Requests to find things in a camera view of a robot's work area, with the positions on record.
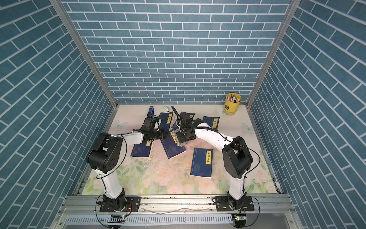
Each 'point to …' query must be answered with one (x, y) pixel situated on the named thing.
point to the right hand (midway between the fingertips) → (181, 138)
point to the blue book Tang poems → (170, 147)
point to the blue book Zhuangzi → (212, 121)
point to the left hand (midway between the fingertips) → (167, 133)
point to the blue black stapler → (150, 114)
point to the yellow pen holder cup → (231, 103)
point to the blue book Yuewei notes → (186, 115)
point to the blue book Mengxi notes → (202, 162)
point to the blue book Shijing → (142, 149)
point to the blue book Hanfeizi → (165, 118)
